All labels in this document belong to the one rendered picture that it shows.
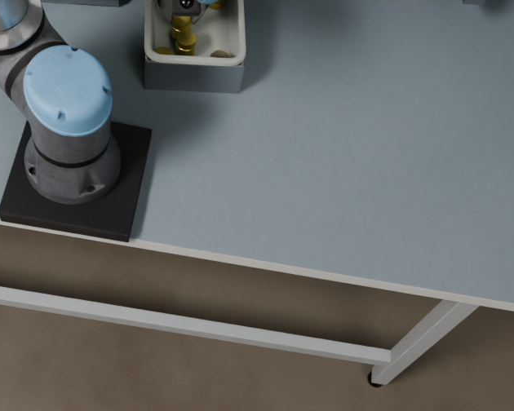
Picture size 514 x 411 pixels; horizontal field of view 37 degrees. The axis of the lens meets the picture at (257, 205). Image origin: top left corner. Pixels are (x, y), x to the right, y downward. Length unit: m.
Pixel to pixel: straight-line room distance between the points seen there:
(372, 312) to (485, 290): 0.78
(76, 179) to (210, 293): 0.90
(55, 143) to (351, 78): 0.60
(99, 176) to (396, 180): 0.52
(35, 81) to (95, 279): 1.02
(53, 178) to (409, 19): 0.79
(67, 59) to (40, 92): 0.06
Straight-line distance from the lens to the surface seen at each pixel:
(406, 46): 1.58
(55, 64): 1.12
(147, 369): 1.97
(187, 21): 1.43
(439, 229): 1.38
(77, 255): 2.08
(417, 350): 1.75
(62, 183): 1.22
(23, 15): 1.13
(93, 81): 1.11
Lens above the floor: 1.90
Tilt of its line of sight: 62 degrees down
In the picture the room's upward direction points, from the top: 18 degrees clockwise
